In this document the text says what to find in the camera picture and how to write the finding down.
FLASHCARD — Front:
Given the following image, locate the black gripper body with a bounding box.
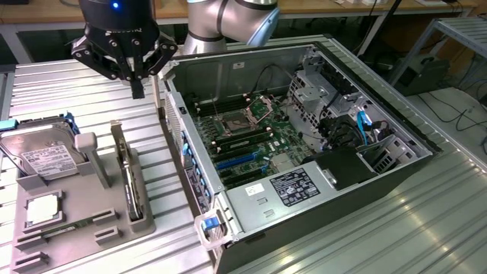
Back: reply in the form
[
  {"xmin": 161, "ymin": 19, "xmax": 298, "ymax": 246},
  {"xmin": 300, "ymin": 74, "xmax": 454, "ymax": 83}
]
[{"xmin": 78, "ymin": 0, "xmax": 159, "ymax": 67}]

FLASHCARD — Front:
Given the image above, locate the graphics card with metal bracket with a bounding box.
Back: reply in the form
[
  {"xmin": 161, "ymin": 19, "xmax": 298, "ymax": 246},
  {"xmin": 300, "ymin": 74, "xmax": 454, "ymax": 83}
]
[{"xmin": 109, "ymin": 119, "xmax": 146, "ymax": 223}]

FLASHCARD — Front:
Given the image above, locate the black RAM slot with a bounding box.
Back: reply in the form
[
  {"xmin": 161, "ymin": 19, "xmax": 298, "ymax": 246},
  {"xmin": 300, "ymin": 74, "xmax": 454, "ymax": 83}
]
[
  {"xmin": 193, "ymin": 95, "xmax": 248, "ymax": 108},
  {"xmin": 214, "ymin": 132, "xmax": 269, "ymax": 149},
  {"xmin": 195, "ymin": 101, "xmax": 250, "ymax": 114},
  {"xmin": 210, "ymin": 125, "xmax": 266, "ymax": 143},
  {"xmin": 212, "ymin": 128, "xmax": 268, "ymax": 146},
  {"xmin": 195, "ymin": 98, "xmax": 250, "ymax": 111},
  {"xmin": 197, "ymin": 104, "xmax": 252, "ymax": 117}
]

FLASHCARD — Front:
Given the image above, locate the blue disk carrier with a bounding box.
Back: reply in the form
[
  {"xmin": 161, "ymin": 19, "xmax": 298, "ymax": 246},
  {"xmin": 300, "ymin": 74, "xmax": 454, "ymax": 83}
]
[{"xmin": 0, "ymin": 112, "xmax": 82, "ymax": 138}]

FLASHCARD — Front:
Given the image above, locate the CPU socket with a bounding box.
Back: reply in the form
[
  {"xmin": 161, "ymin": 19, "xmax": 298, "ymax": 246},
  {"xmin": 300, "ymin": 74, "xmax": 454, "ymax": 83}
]
[{"xmin": 221, "ymin": 112, "xmax": 250, "ymax": 132}]

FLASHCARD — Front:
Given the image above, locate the metal socket cover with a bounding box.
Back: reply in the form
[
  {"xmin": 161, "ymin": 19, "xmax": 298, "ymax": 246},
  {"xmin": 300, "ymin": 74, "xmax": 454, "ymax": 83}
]
[{"xmin": 245, "ymin": 95, "xmax": 274, "ymax": 123}]

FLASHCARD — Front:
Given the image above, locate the blue card retainer strip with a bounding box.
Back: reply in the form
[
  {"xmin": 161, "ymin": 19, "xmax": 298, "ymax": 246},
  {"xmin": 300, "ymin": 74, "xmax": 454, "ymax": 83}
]
[{"xmin": 179, "ymin": 142, "xmax": 213, "ymax": 204}]

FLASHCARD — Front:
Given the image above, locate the silver hard disk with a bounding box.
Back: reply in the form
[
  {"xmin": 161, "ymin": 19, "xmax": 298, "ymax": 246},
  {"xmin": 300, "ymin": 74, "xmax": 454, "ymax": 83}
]
[{"xmin": 0, "ymin": 122, "xmax": 90, "ymax": 181}]

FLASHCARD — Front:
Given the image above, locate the green RAM stick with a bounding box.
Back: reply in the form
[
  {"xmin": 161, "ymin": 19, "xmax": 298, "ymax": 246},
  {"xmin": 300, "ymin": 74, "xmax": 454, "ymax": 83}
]
[
  {"xmin": 214, "ymin": 135, "xmax": 273, "ymax": 154},
  {"xmin": 39, "ymin": 218, "xmax": 95, "ymax": 233}
]

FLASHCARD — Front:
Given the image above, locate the green motherboard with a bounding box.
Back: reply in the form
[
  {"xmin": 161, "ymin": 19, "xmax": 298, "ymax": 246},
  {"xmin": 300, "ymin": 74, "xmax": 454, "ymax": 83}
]
[{"xmin": 191, "ymin": 91, "xmax": 325, "ymax": 191}]

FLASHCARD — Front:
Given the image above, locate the silver disk bay cage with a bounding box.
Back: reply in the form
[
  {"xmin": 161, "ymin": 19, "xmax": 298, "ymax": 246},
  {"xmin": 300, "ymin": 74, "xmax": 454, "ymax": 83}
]
[{"xmin": 286, "ymin": 67, "xmax": 361, "ymax": 115}]

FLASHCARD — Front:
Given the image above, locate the blue expansion slot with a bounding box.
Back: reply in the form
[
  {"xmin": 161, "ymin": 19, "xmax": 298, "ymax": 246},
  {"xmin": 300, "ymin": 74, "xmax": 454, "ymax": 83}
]
[{"xmin": 214, "ymin": 152, "xmax": 260, "ymax": 170}]

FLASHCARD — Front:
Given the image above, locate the long black expansion slot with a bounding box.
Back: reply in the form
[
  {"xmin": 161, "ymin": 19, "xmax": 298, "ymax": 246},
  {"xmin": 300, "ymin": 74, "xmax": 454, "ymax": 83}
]
[
  {"xmin": 225, "ymin": 177, "xmax": 269, "ymax": 187},
  {"xmin": 222, "ymin": 172, "xmax": 266, "ymax": 183}
]

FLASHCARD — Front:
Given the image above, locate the silver chipset heatsink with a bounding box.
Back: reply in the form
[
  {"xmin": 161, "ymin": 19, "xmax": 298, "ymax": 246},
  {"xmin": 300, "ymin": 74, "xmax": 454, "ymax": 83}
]
[{"xmin": 270, "ymin": 154, "xmax": 301, "ymax": 172}]

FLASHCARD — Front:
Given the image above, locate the grey parts rack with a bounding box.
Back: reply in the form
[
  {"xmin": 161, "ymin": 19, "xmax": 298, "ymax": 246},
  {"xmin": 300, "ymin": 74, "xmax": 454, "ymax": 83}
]
[{"xmin": 0, "ymin": 132, "xmax": 155, "ymax": 274}]

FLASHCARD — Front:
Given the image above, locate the silver CPU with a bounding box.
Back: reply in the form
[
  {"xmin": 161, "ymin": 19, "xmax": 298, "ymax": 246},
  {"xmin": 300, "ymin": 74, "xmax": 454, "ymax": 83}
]
[{"xmin": 25, "ymin": 196, "xmax": 62, "ymax": 224}]

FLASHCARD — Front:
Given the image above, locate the grey power supply unit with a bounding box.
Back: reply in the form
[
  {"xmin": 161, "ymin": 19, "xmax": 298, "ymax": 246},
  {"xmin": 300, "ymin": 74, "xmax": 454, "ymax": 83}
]
[{"xmin": 225, "ymin": 166, "xmax": 332, "ymax": 238}]

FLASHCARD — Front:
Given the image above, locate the blue case latch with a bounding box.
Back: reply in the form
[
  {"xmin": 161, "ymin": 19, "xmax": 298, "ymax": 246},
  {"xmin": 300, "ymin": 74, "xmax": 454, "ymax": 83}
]
[{"xmin": 201, "ymin": 217, "xmax": 222, "ymax": 231}]

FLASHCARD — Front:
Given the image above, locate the black fan shroud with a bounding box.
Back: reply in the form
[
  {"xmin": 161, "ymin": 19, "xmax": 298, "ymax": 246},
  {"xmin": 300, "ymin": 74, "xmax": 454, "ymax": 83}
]
[{"xmin": 301, "ymin": 148, "xmax": 377, "ymax": 192}]

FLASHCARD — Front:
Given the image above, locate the black box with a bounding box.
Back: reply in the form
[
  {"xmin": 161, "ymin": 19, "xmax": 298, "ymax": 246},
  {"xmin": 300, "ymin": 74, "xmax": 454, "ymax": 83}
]
[{"xmin": 397, "ymin": 55, "xmax": 452, "ymax": 97}]

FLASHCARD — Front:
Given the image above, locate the open black PC case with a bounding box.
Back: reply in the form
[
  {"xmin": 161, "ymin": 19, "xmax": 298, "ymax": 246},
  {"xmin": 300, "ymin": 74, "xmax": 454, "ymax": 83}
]
[{"xmin": 153, "ymin": 33, "xmax": 444, "ymax": 274}]

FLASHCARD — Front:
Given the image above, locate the metal slat table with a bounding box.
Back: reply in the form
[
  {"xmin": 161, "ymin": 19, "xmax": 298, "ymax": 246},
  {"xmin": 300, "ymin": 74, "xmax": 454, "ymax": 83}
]
[{"xmin": 389, "ymin": 15, "xmax": 487, "ymax": 88}]

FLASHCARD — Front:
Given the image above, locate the black wire bundle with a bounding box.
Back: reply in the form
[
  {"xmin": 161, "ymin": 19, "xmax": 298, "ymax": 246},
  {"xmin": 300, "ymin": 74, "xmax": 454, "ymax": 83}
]
[{"xmin": 317, "ymin": 114, "xmax": 362, "ymax": 150}]

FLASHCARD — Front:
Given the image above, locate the blue disk wire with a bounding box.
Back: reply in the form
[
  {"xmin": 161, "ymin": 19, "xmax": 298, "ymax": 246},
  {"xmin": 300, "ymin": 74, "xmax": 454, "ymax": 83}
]
[{"xmin": 356, "ymin": 110, "xmax": 372, "ymax": 147}]

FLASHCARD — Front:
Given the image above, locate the black floor cable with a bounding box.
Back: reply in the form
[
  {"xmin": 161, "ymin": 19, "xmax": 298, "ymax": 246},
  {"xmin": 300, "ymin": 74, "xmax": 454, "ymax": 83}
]
[{"xmin": 416, "ymin": 87, "xmax": 487, "ymax": 128}]

